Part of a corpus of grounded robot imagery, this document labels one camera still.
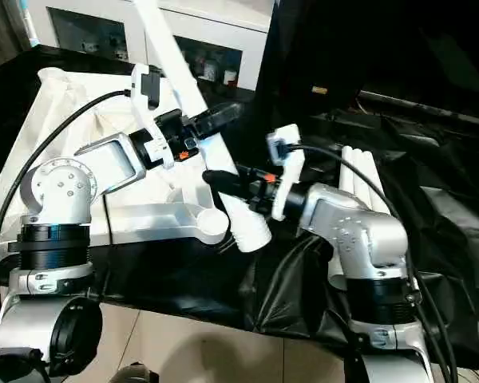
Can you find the white plastic table leg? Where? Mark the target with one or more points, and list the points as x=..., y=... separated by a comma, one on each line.
x=369, y=179
x=346, y=171
x=358, y=175
x=174, y=60

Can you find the white plastic table top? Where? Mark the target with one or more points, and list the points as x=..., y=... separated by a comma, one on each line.
x=155, y=223

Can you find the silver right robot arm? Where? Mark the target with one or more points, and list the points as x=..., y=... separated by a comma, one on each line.
x=367, y=231

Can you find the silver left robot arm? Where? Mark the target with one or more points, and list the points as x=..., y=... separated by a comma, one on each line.
x=60, y=187

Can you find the white cabinet with glass doors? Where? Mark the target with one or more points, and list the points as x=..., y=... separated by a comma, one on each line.
x=223, y=24

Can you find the black table mat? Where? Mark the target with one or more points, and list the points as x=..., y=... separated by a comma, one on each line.
x=183, y=279

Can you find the long dark metal rod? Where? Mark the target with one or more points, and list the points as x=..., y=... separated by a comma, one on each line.
x=423, y=105

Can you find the blue white patterned pole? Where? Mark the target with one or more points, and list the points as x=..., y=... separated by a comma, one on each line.
x=31, y=24

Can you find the grey curtain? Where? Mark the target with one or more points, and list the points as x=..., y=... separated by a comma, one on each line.
x=4, y=32

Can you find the grey robot foot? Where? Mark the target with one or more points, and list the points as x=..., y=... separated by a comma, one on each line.
x=137, y=373

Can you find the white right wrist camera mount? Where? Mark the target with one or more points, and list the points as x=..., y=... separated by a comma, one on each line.
x=291, y=167

